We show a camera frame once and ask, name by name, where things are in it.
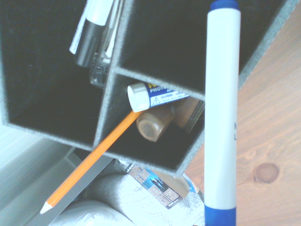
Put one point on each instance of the white marker with blue cap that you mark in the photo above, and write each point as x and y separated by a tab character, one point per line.
222	117

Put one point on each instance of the brown glass jar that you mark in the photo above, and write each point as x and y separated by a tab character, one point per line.
189	113

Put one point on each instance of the grey felt desk organizer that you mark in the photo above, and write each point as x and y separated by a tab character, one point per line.
164	35

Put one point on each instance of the small brown bottle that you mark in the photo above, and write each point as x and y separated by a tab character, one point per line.
151	124

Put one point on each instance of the blue white glue stick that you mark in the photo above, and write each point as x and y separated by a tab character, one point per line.
150	95

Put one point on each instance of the white marker with black cap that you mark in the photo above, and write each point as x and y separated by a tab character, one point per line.
90	35

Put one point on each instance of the white plastic bag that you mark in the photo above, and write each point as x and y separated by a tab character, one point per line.
91	215

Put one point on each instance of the orange pencil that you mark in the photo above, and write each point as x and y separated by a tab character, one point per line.
94	155

